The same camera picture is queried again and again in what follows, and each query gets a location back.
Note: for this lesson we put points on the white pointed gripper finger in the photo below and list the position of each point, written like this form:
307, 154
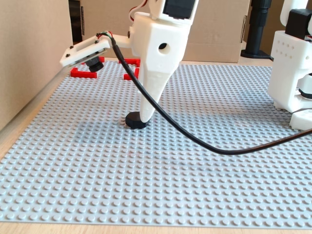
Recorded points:
153, 85

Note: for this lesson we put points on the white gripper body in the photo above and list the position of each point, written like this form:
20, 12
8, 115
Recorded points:
158, 36

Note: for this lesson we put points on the black octagonal Lego piece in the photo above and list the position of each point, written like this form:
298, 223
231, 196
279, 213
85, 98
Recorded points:
132, 122

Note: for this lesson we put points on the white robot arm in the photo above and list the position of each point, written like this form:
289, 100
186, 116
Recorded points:
285, 68

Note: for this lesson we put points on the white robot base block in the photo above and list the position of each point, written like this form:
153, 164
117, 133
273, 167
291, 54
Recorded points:
302, 122

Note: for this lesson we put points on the red L-shaped Lego corner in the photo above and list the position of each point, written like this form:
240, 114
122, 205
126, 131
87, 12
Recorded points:
127, 77
101, 59
131, 61
81, 73

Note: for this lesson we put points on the grey Lego baseplate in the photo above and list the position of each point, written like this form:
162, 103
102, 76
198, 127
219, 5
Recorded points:
170, 182

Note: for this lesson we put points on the black stand pole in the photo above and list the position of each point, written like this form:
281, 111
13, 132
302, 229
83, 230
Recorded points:
257, 29

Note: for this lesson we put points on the tall cardboard side panel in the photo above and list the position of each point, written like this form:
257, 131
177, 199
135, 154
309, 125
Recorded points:
31, 53

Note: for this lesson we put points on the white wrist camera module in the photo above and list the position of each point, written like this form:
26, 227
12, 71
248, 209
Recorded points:
83, 52

